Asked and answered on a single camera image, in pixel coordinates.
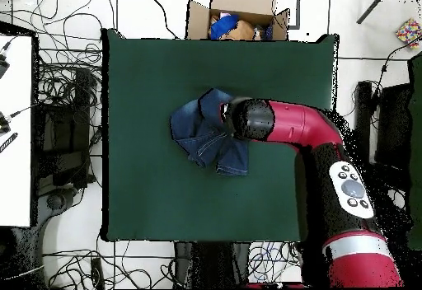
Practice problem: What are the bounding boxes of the blue denim jeans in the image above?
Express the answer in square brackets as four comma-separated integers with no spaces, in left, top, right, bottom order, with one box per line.
[169,87,251,176]

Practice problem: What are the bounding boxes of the colourful patterned item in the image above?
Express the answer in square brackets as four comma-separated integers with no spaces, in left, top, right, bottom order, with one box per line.
[395,17,422,50]

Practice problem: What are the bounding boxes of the tan cloth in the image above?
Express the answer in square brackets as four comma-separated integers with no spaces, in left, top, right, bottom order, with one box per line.
[227,19,256,41]

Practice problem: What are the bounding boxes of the blue cloth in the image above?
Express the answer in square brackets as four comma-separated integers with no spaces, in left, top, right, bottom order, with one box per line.
[209,14,240,40]

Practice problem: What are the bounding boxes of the dark green table cloth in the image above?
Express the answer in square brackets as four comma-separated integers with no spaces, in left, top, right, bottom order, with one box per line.
[100,28,340,243]

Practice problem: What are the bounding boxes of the brown cardboard box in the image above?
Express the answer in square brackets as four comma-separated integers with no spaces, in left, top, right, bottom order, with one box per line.
[185,0,291,41]

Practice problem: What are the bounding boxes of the black equipment box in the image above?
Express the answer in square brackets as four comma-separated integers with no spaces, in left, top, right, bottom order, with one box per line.
[34,68,96,189]

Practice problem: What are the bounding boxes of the grey metal bar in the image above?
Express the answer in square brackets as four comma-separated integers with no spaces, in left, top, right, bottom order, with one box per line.
[356,0,394,25]

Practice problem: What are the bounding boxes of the grey round stand foot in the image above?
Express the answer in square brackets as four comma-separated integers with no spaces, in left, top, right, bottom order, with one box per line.
[36,186,80,238]

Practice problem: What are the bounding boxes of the dark green covered furniture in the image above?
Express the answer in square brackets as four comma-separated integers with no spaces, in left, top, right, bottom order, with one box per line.
[407,52,422,250]

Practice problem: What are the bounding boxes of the white table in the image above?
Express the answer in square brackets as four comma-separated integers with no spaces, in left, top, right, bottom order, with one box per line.
[0,34,34,228]

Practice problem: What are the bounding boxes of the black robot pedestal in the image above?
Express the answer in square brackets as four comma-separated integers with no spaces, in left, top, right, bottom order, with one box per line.
[174,241,250,288]

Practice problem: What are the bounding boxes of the multicoloured cable tangle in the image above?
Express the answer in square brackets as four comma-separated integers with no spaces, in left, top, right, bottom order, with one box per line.
[248,241,302,284]

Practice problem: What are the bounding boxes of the black cable tangle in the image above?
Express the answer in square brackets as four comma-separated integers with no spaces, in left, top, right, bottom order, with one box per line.
[352,39,422,172]

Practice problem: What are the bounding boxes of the black striped strap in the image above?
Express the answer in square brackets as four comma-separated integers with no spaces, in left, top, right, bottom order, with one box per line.
[0,132,19,154]

